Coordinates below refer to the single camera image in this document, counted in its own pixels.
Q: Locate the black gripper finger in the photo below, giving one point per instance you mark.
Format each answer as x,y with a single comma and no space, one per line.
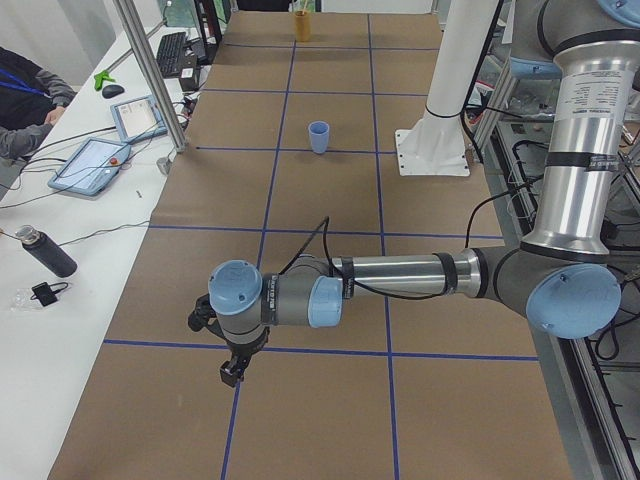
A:
232,371

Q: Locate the teach pendant near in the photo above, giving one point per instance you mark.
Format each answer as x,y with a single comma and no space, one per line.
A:
91,168

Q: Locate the teach pendant far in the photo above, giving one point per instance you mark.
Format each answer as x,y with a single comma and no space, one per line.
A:
138,119

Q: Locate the black water bottle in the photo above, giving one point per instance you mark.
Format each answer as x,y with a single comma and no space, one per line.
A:
46,251

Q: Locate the aluminium frame post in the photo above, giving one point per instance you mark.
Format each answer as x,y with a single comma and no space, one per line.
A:
142,51

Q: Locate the black keyboard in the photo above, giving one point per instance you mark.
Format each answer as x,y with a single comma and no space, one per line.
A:
170,53

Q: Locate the black computer mouse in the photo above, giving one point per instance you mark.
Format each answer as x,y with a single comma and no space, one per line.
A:
111,91

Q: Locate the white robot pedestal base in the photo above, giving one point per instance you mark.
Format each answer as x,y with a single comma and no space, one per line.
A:
435,145

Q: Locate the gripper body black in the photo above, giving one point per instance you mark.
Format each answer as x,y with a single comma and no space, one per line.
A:
244,351

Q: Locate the small black pouch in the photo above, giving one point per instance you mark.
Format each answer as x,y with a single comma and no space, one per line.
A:
47,294

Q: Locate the brown paper table cover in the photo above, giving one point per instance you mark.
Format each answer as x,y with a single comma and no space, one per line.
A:
448,388

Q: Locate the teach pendant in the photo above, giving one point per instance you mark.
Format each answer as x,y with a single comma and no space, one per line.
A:
138,119
91,168

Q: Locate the person in dark jacket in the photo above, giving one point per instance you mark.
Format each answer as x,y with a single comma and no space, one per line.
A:
33,99

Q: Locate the blue cup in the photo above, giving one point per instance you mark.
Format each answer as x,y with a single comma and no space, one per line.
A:
319,132

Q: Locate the green plastic object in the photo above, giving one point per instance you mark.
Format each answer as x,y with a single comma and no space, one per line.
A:
101,79

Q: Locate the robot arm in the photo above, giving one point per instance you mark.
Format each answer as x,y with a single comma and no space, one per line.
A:
556,277

